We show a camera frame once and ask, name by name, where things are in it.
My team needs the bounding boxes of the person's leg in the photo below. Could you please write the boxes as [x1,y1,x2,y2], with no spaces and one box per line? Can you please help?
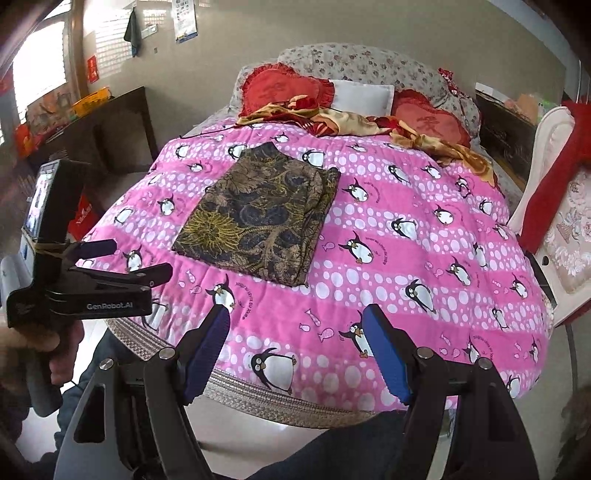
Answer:
[203,411,407,480]

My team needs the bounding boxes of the wall calendar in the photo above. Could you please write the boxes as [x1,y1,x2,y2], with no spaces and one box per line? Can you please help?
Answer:
[172,0,199,43]

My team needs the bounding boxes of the person's left hand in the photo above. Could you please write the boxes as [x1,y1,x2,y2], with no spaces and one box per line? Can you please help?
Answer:
[0,318,85,388]

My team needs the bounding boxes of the large bright window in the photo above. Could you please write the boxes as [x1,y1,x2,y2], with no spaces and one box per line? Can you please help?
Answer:
[9,21,70,125]

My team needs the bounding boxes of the red heart pillow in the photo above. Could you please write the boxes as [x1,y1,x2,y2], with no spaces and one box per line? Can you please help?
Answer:
[238,64,335,116]
[392,90,472,148]

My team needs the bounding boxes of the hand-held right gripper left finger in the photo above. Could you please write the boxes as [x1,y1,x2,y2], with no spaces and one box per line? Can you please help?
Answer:
[55,304,232,480]

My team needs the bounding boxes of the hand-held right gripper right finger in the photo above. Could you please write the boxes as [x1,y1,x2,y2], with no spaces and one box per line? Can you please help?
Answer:
[361,304,541,480]

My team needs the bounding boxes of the dark carved wooden cabinet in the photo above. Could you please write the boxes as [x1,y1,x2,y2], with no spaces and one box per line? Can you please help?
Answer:
[475,83,543,192]

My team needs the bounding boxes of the dark wooden desk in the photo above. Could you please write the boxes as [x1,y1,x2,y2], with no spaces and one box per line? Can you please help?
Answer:
[28,85,160,227]

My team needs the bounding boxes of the red bag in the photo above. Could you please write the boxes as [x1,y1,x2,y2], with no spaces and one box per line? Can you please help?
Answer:
[69,194,95,236]

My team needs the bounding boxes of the red and gold cloth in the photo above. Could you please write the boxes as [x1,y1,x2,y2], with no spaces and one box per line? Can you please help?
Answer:
[236,93,499,190]

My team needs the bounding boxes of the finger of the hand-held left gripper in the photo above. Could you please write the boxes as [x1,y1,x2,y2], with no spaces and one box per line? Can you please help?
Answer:
[81,263,174,292]
[67,239,117,265]

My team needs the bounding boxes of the white chair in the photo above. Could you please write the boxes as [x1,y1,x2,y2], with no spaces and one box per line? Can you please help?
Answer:
[508,106,591,328]

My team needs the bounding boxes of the grey floral bed cover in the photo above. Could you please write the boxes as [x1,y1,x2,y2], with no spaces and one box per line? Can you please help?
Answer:
[231,42,481,139]

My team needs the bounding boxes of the white pillow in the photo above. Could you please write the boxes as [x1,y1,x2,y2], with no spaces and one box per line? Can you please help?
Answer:
[329,79,395,116]

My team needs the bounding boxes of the dark floral patterned shirt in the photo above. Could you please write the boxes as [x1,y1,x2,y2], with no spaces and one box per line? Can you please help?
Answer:
[172,142,341,288]

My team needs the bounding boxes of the dark hanging cloth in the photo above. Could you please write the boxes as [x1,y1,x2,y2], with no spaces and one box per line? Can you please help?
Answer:
[124,8,141,57]

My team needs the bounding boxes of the pink penguin blanket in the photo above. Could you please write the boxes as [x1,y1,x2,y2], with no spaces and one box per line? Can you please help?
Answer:
[76,117,550,411]

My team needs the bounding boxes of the floral chair cushion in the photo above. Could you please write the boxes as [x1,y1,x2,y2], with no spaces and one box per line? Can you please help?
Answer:
[540,168,591,294]

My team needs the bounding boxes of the yellow box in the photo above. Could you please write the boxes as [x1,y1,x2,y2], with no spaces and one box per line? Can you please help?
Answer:
[71,87,112,116]

